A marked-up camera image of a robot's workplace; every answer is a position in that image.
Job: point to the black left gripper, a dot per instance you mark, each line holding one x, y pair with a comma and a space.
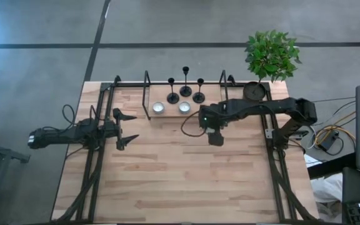
111, 131

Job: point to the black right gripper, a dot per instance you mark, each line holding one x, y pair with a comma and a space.
212, 117

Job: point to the short black candlestick holder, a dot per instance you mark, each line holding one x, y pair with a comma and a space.
172, 98
198, 97

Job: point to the white tealight candle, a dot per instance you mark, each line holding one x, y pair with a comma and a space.
158, 108
184, 107

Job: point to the tall black candlestick holder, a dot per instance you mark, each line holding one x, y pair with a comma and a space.
185, 91

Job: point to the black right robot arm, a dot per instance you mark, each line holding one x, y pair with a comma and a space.
277, 106

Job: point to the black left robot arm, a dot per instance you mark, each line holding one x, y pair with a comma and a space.
58, 136

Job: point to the wooden shelf black metal legs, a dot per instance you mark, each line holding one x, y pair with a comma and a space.
170, 111

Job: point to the green potted plant black pot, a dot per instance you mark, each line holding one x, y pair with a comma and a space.
270, 56

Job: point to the white paper sheet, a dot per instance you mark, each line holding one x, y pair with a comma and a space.
312, 161

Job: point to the black power adapter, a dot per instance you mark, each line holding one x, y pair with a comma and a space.
328, 140

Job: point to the white bag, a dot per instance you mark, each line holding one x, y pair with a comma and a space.
327, 190

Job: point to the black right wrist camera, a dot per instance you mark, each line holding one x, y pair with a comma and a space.
216, 139

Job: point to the black aluminium rig frame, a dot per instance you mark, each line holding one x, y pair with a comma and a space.
130, 84

